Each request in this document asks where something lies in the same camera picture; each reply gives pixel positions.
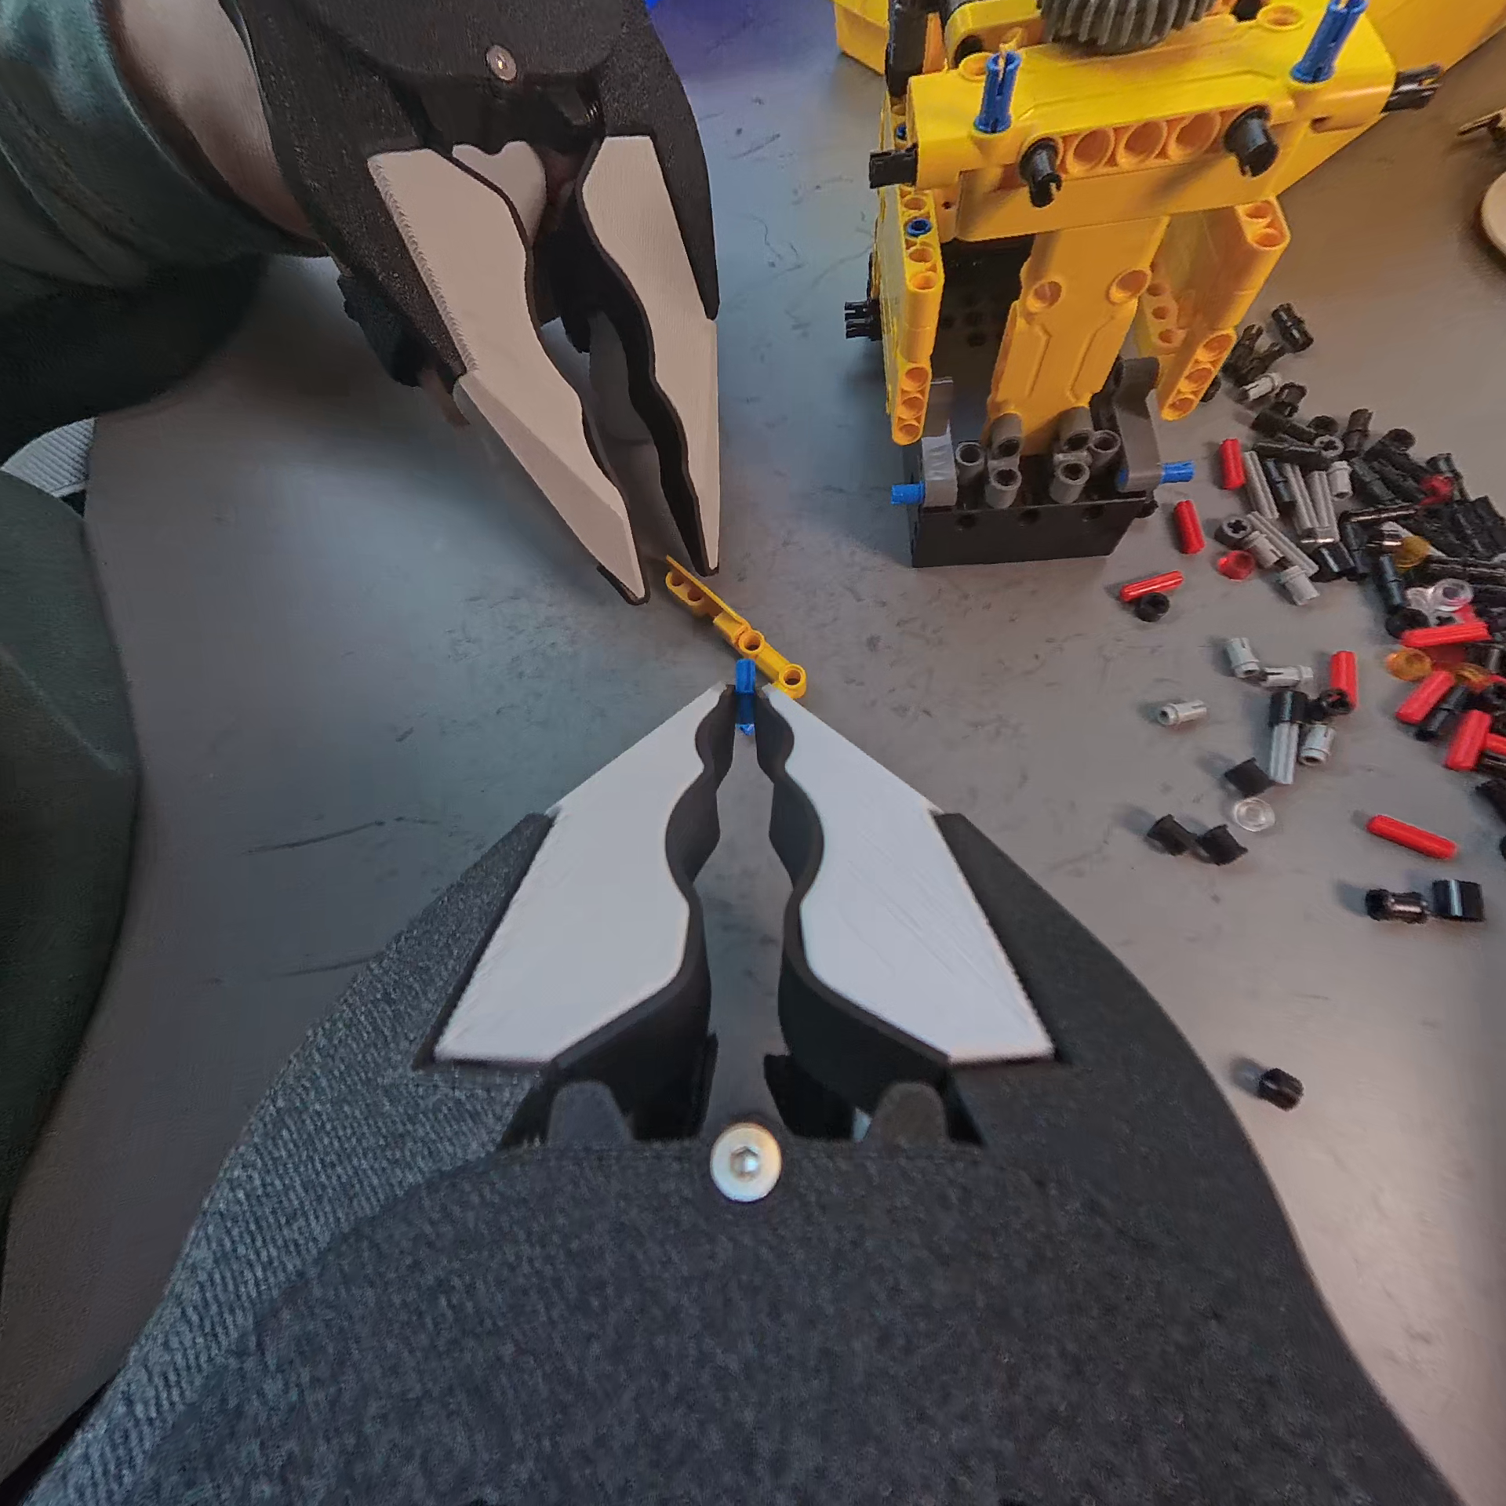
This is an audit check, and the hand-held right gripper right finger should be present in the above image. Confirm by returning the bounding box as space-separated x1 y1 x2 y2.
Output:
757 685 1056 1144

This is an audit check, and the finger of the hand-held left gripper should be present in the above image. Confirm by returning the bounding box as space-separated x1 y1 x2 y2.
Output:
367 142 652 605
573 132 724 580

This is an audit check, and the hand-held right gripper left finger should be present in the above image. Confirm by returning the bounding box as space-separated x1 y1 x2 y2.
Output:
430 681 743 1142

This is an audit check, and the yellow thin lego liftarm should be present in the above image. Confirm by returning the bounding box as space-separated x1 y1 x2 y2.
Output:
664 555 811 689

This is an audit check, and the yellow black lego model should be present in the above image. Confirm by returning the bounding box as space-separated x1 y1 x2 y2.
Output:
840 0 1446 571

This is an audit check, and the person's left forearm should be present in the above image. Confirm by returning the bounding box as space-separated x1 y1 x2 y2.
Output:
0 0 336 295

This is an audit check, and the pile of small lego pins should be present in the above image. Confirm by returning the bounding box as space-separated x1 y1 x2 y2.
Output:
1118 302 1506 930

